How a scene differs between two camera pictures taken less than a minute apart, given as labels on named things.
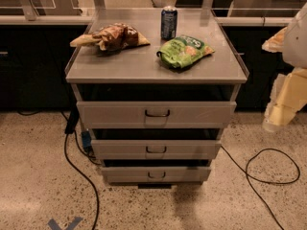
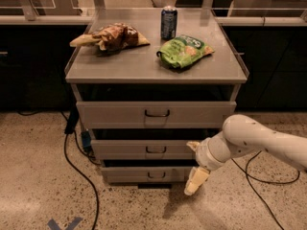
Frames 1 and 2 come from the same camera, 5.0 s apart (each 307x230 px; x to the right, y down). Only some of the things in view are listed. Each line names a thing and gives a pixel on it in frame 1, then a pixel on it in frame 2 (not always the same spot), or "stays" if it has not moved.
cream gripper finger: [288, 96] to [198, 176]
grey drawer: [153, 149] stays
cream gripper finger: [274, 44] to [194, 145]
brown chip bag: [111, 38] stays
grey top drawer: [153, 115] stays
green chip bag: [183, 51] stays
